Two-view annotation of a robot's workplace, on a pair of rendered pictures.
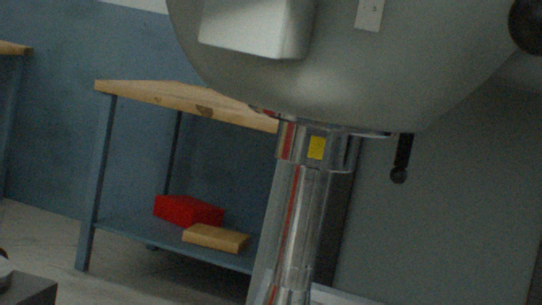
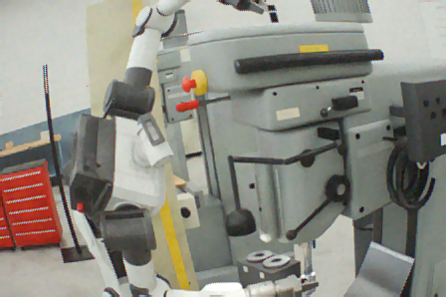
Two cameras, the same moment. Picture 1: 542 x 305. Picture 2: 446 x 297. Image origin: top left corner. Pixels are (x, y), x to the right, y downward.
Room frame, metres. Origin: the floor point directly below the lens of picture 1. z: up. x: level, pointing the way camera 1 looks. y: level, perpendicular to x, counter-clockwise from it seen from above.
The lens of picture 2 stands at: (-0.50, -0.98, 1.85)
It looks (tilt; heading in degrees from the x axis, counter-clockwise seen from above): 10 degrees down; 49
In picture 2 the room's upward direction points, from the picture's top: 9 degrees counter-clockwise
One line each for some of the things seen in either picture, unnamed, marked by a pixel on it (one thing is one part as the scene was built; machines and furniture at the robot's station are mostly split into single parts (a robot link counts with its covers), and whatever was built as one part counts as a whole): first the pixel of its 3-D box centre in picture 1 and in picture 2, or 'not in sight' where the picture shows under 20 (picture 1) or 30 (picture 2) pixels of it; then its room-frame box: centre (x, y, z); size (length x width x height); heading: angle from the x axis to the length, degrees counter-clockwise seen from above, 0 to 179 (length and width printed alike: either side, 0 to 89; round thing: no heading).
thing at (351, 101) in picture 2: not in sight; (337, 106); (0.59, -0.18, 1.66); 0.12 x 0.04 x 0.04; 158
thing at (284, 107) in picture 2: not in sight; (305, 97); (0.62, -0.04, 1.68); 0.34 x 0.24 x 0.10; 158
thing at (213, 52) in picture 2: not in sight; (287, 51); (0.59, -0.03, 1.81); 0.47 x 0.26 x 0.16; 158
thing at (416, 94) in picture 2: not in sight; (433, 117); (0.73, -0.45, 1.62); 0.20 x 0.09 x 0.21; 158
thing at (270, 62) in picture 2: not in sight; (321, 58); (0.55, -0.17, 1.79); 0.45 x 0.04 x 0.04; 158
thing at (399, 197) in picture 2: not in sight; (405, 172); (0.75, -0.31, 1.45); 0.18 x 0.16 x 0.21; 158
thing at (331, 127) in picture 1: (323, 114); not in sight; (0.58, -0.03, 1.31); 0.09 x 0.09 x 0.01
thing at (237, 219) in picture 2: not in sight; (240, 220); (0.37, 0.01, 1.43); 0.07 x 0.07 x 0.06
